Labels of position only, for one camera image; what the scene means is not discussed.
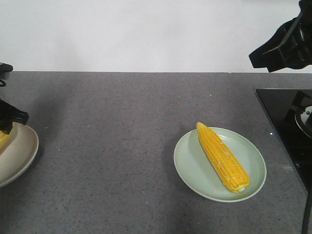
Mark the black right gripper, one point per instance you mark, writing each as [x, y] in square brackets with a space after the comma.
[290, 46]

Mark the black glass gas stove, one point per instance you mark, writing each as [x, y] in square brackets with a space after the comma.
[290, 112]

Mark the yellow corn cob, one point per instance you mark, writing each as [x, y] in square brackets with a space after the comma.
[7, 139]
[231, 173]

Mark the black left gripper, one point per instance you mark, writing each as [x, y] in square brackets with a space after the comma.
[8, 113]

